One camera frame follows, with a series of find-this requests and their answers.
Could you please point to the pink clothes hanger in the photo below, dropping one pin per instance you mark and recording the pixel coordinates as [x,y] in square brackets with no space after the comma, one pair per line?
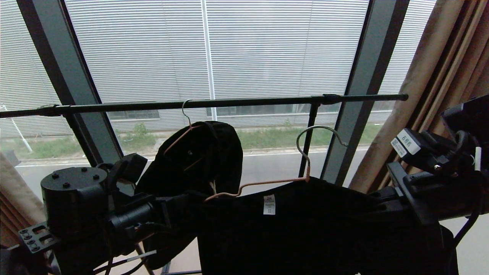
[182,112]
[301,152]

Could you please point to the black clothes rack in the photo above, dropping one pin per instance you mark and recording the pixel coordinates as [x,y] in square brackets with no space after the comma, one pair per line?
[248,102]

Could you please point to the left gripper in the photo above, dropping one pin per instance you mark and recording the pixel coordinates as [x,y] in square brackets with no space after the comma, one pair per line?
[145,219]

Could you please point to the beige curtain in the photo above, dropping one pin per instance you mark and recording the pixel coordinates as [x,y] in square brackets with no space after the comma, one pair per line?
[15,191]
[420,76]

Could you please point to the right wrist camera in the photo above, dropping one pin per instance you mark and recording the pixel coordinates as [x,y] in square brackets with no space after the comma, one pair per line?
[412,149]

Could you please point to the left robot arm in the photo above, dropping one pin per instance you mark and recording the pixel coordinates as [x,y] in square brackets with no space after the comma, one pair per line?
[72,198]

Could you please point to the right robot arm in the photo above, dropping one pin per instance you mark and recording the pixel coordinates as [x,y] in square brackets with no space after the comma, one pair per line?
[470,118]

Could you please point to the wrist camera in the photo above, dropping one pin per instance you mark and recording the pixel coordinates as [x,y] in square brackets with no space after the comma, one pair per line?
[412,149]
[130,166]

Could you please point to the window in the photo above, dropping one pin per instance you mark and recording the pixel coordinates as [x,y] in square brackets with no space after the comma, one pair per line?
[49,57]

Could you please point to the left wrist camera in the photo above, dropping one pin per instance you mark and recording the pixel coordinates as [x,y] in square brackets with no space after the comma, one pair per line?
[130,166]

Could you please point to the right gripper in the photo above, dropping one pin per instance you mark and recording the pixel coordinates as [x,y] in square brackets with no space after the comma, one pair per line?
[428,198]

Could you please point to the black garment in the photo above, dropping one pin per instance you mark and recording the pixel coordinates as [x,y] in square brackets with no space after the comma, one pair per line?
[214,160]
[305,236]

